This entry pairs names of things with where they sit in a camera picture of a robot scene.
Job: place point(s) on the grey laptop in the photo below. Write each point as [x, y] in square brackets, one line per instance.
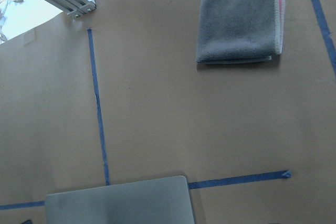
[162, 200]

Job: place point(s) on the folded grey pink cloth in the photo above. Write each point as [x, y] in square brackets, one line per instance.
[240, 31]

